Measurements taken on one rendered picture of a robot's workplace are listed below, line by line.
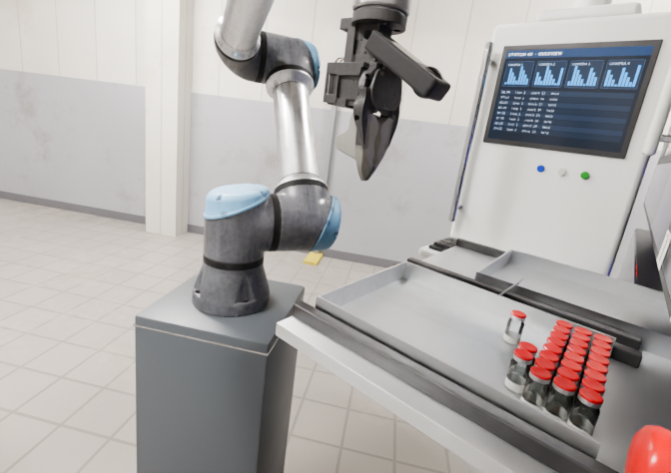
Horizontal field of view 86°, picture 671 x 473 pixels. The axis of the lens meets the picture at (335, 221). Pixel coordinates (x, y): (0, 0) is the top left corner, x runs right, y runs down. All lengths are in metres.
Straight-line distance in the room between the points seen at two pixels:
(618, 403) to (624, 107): 0.91
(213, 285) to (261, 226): 0.14
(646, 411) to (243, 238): 0.61
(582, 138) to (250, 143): 2.66
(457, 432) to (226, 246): 0.46
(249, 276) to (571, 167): 1.01
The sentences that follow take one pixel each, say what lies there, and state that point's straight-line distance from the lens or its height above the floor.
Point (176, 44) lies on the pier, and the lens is 3.52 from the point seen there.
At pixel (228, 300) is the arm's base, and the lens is 0.71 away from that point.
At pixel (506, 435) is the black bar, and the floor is 0.89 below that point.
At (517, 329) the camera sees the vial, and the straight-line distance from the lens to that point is 0.59.
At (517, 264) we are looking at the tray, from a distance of 1.01.
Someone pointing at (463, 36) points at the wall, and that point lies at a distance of 3.26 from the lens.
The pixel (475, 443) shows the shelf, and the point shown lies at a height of 0.88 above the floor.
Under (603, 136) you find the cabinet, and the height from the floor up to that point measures 1.23.
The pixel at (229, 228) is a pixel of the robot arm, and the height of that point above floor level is 0.96.
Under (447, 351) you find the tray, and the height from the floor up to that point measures 0.88.
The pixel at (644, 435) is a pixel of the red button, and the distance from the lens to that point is 0.28.
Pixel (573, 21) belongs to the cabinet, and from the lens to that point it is 1.40.
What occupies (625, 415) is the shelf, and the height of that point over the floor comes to 0.88.
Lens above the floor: 1.15
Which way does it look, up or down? 14 degrees down
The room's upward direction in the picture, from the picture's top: 7 degrees clockwise
